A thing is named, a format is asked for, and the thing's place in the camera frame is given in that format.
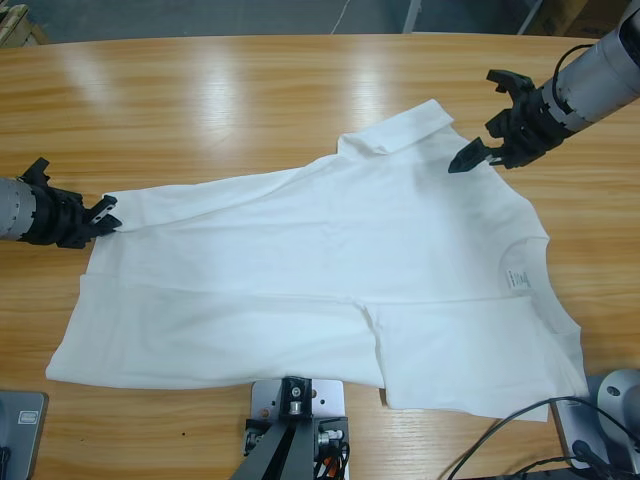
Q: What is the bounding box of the cardboard box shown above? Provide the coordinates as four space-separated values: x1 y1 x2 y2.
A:
529 0 626 40

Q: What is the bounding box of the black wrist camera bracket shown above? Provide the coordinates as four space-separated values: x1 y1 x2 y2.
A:
486 68 532 99
17 157 52 187

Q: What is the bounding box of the white metal frame leg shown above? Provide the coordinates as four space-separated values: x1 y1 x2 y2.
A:
402 0 427 35
517 0 546 36

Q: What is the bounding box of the thin white floor cable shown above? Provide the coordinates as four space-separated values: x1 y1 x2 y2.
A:
331 0 354 35

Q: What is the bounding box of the wooden crate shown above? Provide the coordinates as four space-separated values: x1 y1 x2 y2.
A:
0 0 49 49

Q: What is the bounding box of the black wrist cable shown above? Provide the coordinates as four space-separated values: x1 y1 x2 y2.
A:
555 43 601 84

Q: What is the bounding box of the orange clamp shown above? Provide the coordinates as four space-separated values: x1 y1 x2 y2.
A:
319 448 342 476

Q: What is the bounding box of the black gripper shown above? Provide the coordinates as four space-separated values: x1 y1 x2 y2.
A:
447 81 577 175
24 186 125 250

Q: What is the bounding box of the dark camera post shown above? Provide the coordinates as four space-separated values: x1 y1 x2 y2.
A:
227 378 315 480

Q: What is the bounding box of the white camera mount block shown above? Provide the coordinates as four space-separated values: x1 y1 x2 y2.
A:
242 379 351 480

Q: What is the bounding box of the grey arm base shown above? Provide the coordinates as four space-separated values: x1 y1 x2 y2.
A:
0 389 50 480
549 368 640 474

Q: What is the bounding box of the white t-shirt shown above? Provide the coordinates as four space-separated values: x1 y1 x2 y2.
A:
44 98 589 423

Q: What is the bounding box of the black mount cable bundle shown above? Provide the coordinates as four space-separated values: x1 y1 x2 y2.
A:
312 439 354 480

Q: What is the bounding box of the black base cable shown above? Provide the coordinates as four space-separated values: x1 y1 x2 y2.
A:
443 396 640 480

